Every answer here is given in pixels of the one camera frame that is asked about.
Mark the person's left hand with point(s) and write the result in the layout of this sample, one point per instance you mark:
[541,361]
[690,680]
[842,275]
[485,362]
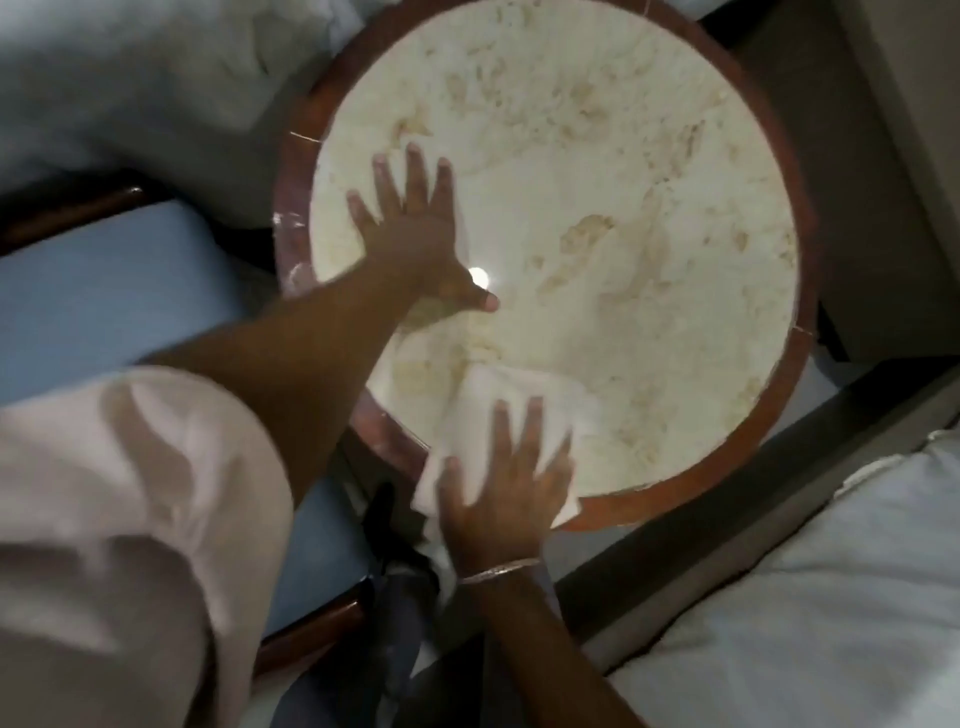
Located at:
[416,244]

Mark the person's right hand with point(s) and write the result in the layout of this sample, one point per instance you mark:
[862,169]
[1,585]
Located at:
[502,510]

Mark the person's right thumb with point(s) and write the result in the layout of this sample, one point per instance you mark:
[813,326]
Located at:
[451,491]

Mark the person's left middle finger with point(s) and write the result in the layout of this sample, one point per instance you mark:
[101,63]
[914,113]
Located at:
[415,180]

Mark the person's right middle finger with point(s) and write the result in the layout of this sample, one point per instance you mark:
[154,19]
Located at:
[532,435]

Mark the person's right little finger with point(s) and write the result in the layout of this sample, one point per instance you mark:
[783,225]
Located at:
[564,499]

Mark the person's left little finger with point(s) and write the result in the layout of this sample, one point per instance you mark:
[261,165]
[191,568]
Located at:
[362,214]

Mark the person's left thumb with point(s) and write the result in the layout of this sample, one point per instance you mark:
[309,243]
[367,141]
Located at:
[476,294]

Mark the white cleaning cloth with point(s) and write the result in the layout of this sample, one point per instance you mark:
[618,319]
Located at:
[480,420]

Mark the person's left forearm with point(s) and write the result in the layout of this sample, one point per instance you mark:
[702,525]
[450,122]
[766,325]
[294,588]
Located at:
[285,352]

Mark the person's right forearm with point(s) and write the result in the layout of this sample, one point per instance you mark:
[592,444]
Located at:
[547,652]

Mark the round marble-top wooden table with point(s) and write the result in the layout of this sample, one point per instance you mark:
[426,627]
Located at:
[600,225]

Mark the person's grey trousers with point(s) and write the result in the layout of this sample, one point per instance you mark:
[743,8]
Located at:
[382,637]

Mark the blue cushioned wooden chair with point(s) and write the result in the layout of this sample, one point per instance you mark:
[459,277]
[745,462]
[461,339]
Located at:
[97,292]

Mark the person's white shirt sleeve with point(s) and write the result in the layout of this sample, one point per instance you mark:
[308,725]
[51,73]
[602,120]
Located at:
[120,547]

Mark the dark wooden bed frame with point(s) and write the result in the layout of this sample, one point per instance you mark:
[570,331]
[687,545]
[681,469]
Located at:
[750,495]

